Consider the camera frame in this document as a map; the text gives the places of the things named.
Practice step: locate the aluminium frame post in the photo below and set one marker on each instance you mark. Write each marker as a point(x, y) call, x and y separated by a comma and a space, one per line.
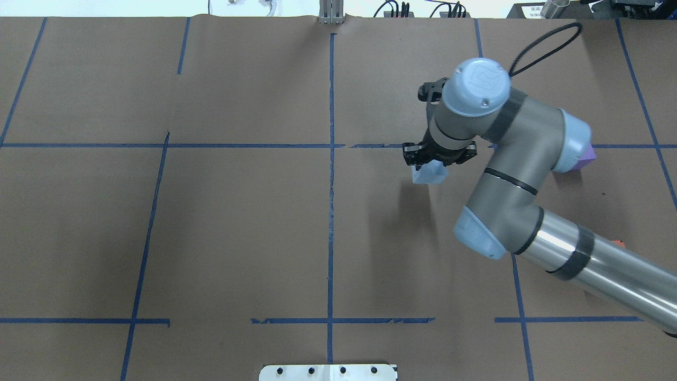
point(331, 12)

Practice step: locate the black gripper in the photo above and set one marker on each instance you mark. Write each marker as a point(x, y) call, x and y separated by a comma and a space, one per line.
point(443, 153)

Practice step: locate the silver metal cup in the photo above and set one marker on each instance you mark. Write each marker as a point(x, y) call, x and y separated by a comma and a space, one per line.
point(553, 9)

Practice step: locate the purple foam block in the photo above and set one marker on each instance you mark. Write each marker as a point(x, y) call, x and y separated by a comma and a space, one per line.
point(587, 157)

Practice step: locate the light blue foam block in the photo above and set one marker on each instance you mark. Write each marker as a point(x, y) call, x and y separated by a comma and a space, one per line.
point(434, 172)

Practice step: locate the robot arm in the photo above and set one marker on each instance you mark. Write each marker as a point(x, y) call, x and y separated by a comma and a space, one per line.
point(531, 139)

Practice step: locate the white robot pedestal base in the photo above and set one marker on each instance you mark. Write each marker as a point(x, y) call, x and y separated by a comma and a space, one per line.
point(329, 372)

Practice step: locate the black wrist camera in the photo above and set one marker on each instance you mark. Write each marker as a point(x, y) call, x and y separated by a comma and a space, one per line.
point(431, 91)

